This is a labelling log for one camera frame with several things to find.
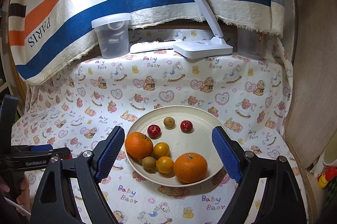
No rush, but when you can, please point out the orange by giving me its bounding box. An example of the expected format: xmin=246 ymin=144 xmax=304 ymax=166
xmin=174 ymin=152 xmax=208 ymax=184
xmin=124 ymin=132 xmax=154 ymax=160

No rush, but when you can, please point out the red yellow toy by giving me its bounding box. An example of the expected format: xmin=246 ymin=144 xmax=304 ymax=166
xmin=318 ymin=166 xmax=336 ymax=189

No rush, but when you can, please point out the white desk lamp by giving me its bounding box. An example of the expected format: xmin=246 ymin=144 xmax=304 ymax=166
xmin=73 ymin=0 xmax=234 ymax=60

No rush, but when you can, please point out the red cherry tomato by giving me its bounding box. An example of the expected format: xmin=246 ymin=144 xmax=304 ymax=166
xmin=62 ymin=153 xmax=72 ymax=160

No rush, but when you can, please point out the clear lidded plastic container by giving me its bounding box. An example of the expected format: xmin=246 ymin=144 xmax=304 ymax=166
xmin=91 ymin=13 xmax=131 ymax=59

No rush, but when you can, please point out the small yellow-orange tomato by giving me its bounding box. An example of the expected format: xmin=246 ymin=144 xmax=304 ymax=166
xmin=152 ymin=142 xmax=170 ymax=159

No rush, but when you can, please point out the cream round plate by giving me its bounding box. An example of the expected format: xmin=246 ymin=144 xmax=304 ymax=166
xmin=125 ymin=106 xmax=223 ymax=187

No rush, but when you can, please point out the person's left hand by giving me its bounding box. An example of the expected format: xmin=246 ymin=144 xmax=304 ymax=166
xmin=1 ymin=175 xmax=31 ymax=212

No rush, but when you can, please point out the white cable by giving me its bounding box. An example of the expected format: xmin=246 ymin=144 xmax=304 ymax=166
xmin=3 ymin=197 xmax=32 ymax=217

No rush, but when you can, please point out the clear box at right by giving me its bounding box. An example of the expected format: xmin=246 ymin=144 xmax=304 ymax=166
xmin=237 ymin=28 xmax=267 ymax=61

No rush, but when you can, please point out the small red apple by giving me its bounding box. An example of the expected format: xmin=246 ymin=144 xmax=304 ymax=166
xmin=180 ymin=120 xmax=193 ymax=133
xmin=147 ymin=124 xmax=162 ymax=139

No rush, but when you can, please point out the baby bear print cloth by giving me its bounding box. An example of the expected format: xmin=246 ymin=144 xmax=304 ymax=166
xmin=11 ymin=39 xmax=303 ymax=223

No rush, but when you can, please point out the white remote control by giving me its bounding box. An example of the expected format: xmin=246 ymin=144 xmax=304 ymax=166
xmin=130 ymin=40 xmax=181 ymax=54

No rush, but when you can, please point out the white mug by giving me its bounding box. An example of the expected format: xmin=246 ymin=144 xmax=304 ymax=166
xmin=323 ymin=135 xmax=337 ymax=167

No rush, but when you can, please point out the brown kiwi fruit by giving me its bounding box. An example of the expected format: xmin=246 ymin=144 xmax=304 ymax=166
xmin=142 ymin=156 xmax=156 ymax=170
xmin=163 ymin=116 xmax=175 ymax=128

